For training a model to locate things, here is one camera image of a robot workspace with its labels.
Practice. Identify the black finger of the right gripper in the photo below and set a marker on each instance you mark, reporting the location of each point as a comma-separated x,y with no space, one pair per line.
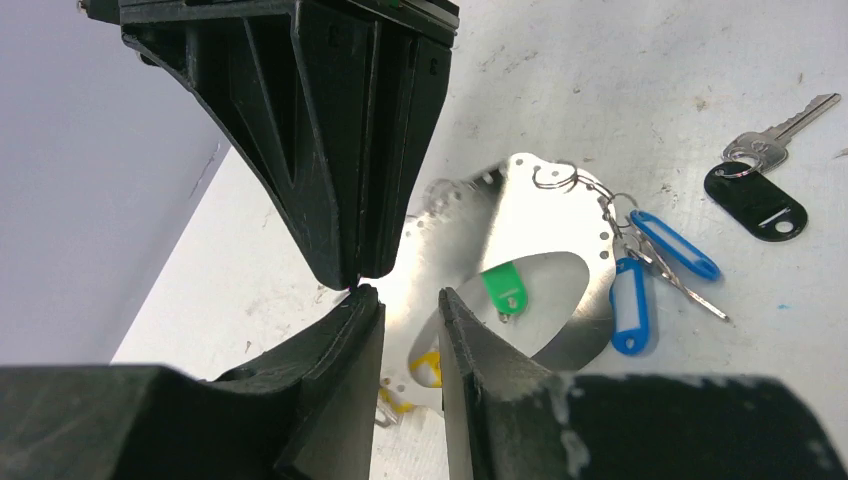
286,82
409,80

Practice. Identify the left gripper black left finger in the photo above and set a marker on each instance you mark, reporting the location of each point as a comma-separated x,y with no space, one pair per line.
302,410

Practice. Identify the blue key tag white label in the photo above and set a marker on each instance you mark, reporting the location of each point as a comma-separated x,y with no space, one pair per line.
631,314

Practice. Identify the yellow key tag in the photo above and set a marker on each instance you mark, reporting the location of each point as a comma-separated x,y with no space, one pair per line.
420,387

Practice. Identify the blue key tag plain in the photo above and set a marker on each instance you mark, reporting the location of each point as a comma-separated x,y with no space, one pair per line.
660,233

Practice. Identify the black key tag with key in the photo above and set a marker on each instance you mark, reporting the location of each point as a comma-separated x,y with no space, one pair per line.
739,184

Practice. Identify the green key tag with key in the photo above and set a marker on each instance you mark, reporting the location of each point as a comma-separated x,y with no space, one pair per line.
506,290

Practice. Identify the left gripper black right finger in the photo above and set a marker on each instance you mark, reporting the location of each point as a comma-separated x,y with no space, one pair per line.
507,417

